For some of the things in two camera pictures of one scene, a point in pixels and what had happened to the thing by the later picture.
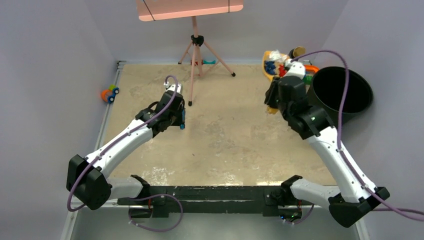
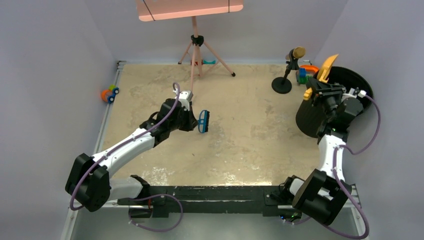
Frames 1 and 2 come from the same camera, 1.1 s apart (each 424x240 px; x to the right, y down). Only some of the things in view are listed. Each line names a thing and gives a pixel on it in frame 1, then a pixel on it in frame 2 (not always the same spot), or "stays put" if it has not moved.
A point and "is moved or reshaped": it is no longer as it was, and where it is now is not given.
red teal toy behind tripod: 204,62 stays put
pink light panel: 153,10 stays put
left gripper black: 179,121 → 191,122
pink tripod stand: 197,41 stays put
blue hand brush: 182,125 is moved or reshaped
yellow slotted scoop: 271,110 → 322,74
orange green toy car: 108,95 stays put
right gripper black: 271,93 → 322,89
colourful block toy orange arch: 310,70 stays put
